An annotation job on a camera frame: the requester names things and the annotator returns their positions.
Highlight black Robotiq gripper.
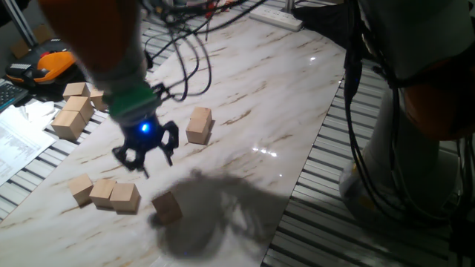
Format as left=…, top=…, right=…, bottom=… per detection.
left=111, top=113, right=180, bottom=179

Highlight green gripper mounting adapter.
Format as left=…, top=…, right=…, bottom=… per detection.
left=102, top=82, right=163, bottom=119

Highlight large wooden cube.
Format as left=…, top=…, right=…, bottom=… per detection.
left=62, top=82, right=91, bottom=102
left=50, top=109, right=87, bottom=141
left=62, top=95, right=95, bottom=123
left=90, top=87, right=108, bottom=112

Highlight crumpled white tissue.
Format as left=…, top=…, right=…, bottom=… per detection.
left=18, top=99, right=60, bottom=131

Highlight white marble pattern board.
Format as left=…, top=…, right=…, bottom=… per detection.
left=0, top=14, right=348, bottom=267

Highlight printed white paper sheet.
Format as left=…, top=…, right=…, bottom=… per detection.
left=0, top=105, right=57, bottom=188

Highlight orange black teach pendant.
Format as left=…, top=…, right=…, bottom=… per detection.
left=4, top=39, right=81, bottom=88

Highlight black computer keyboard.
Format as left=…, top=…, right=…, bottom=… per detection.
left=0, top=78, right=30, bottom=113

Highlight brown cardboard piece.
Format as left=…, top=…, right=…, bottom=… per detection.
left=9, top=24, right=53, bottom=60

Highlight white power strip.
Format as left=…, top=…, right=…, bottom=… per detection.
left=249, top=5, right=305, bottom=33

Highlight thin aluminium frame strut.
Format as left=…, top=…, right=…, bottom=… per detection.
left=0, top=0, right=40, bottom=38

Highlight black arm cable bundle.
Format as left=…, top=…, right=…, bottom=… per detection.
left=139, top=0, right=475, bottom=231

